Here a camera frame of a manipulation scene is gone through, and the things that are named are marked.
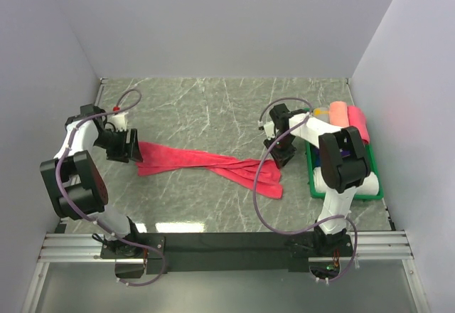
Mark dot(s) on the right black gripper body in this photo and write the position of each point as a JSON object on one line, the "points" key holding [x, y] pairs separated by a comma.
{"points": [[282, 149]]}

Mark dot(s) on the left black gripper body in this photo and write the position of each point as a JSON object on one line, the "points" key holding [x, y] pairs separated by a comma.
{"points": [[114, 142]]}

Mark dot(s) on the red towel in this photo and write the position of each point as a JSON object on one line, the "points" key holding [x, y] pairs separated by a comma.
{"points": [[158, 159]]}

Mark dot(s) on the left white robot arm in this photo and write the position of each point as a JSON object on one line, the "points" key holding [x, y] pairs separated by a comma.
{"points": [[75, 186]]}

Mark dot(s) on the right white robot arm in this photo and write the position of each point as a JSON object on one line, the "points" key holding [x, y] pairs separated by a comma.
{"points": [[343, 159]]}

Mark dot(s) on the green plastic bin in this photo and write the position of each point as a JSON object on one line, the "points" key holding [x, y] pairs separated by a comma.
{"points": [[313, 161]]}

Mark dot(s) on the purple towel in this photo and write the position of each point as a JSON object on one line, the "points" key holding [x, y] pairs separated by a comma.
{"points": [[345, 153]]}

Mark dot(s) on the orange rolled towel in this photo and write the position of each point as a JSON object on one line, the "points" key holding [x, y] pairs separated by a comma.
{"points": [[338, 114]]}

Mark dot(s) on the pink rolled towel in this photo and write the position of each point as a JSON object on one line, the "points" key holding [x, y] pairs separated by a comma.
{"points": [[358, 120]]}

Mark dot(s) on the white rolled towel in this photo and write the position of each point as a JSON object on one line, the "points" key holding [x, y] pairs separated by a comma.
{"points": [[370, 186]]}

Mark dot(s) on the black base beam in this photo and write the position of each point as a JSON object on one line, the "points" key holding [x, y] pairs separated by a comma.
{"points": [[159, 253]]}

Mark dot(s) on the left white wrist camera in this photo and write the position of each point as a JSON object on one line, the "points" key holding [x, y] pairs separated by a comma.
{"points": [[118, 121]]}

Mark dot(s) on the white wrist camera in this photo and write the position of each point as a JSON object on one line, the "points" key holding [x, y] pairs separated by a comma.
{"points": [[268, 128], [118, 121]]}

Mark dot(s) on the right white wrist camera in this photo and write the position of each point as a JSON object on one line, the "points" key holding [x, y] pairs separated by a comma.
{"points": [[268, 128]]}

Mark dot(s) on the aluminium rail frame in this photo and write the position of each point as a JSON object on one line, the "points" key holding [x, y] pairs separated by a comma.
{"points": [[70, 276]]}

